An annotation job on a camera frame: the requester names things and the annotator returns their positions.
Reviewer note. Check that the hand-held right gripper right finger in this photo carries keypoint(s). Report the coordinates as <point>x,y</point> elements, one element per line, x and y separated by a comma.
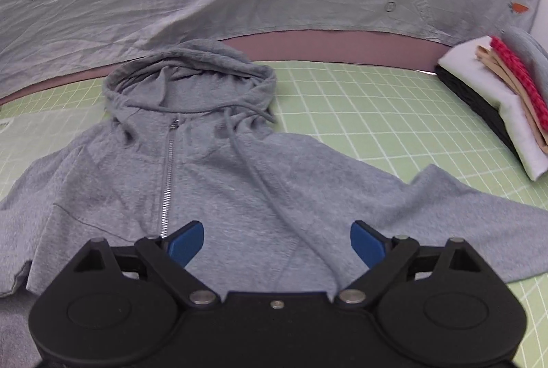
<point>366,244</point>

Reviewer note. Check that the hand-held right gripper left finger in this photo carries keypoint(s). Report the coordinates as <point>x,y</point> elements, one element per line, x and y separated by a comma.
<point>188,244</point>

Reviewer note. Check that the black folded garment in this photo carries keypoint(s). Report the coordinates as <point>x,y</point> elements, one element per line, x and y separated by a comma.
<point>475,102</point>

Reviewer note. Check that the mauve bed mattress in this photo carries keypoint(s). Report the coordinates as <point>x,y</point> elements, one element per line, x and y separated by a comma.
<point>321,46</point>

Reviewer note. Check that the white folded garment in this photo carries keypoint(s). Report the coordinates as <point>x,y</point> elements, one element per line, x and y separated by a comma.
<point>462,57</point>

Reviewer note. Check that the beige folded garment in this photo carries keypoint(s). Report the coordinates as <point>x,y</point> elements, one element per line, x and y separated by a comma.
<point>513,83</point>

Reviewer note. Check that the grey zip hoodie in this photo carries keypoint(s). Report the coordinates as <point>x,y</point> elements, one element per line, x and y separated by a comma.
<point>235,179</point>

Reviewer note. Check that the grey folded garment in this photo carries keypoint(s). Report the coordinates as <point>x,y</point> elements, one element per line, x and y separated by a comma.
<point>528,46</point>

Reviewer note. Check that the green grid cutting mat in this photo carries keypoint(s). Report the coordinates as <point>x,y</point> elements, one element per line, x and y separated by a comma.
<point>364,115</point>

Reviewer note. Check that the pink knitted folded garment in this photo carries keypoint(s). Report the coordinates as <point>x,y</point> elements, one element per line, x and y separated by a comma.
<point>522,70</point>

